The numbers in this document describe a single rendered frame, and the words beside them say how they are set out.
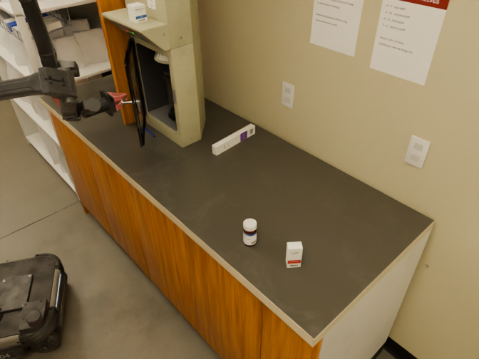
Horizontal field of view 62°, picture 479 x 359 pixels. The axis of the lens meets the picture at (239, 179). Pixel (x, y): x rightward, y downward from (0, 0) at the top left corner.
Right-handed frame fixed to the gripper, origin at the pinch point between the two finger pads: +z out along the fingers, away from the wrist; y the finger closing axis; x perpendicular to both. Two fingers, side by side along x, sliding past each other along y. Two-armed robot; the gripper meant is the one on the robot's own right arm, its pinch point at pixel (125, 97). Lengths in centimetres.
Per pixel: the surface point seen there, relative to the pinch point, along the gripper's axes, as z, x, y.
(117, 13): 8.8, 9.5, 31.0
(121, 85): 8.9, 20.7, -4.3
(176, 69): 17.4, -16.3, 12.4
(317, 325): -10, -118, -26
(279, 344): -11, -106, -51
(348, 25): 59, -68, 33
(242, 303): -11, -87, -47
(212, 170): 14.7, -39.5, -26.0
